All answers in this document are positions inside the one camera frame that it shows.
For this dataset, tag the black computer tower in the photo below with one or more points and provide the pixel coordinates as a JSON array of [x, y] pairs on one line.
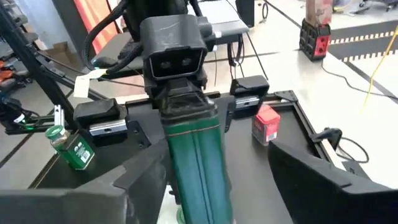
[[245, 12]]

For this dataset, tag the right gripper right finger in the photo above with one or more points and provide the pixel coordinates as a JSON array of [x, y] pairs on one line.
[[326, 202]]

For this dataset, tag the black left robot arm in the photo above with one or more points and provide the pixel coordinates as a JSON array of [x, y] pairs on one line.
[[155, 7]]

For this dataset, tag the green-lidded glass spice jar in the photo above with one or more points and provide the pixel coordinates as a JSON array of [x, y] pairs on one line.
[[199, 171], [76, 152]]

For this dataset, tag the red and black power box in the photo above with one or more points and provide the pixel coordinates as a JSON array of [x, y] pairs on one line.
[[314, 43]]

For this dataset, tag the black mat with striped edge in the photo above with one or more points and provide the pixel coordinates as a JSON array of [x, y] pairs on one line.
[[367, 46]]

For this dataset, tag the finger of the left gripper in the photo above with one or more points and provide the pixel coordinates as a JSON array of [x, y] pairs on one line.
[[248, 85], [99, 112]]

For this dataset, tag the brown box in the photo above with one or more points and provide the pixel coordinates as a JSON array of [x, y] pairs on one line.
[[318, 12]]

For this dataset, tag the red-lidded smoked paprika tin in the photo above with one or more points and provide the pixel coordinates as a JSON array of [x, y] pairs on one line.
[[264, 130]]

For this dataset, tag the cardboard box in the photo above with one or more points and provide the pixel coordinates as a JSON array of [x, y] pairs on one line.
[[60, 54]]

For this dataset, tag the silver aluminium bracket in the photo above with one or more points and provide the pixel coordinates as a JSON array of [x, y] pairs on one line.
[[59, 115]]

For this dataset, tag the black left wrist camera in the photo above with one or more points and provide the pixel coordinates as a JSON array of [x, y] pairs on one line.
[[174, 40]]

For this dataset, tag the orange red panel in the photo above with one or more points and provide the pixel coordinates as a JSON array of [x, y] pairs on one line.
[[90, 15]]

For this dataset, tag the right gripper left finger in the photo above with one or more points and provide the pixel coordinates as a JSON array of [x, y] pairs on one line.
[[93, 205]]

